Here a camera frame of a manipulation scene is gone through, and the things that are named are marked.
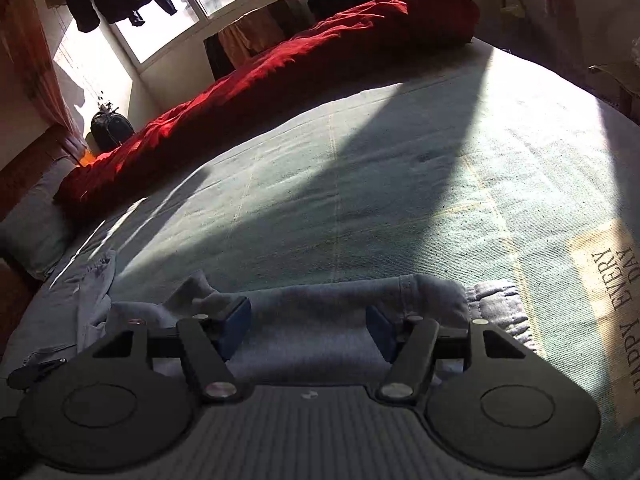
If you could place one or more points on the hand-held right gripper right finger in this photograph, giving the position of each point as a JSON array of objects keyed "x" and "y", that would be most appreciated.
[{"x": 380, "y": 332}]

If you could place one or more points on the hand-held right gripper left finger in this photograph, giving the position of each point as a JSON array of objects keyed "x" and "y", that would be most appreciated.
[{"x": 237, "y": 325}]

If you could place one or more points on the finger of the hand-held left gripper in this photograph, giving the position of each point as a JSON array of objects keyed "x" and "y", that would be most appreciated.
[{"x": 30, "y": 375}]

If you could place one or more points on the grey sweatpants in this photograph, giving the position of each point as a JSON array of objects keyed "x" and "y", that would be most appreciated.
[{"x": 310, "y": 310}]

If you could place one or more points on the green plaid pillow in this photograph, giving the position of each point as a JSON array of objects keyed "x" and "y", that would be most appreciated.
[{"x": 35, "y": 220}]

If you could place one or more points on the wooden headboard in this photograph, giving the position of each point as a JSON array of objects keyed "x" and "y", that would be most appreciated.
[{"x": 25, "y": 160}]

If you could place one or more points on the black backpack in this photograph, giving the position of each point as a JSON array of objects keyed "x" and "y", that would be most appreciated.
[{"x": 112, "y": 130}]

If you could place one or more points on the dark garment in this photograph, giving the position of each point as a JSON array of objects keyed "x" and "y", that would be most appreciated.
[{"x": 215, "y": 57}]

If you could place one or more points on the red duvet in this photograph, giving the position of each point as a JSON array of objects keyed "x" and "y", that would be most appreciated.
[{"x": 300, "y": 60}]

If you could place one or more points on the brown garment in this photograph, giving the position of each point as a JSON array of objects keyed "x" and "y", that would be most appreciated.
[{"x": 290, "y": 15}]

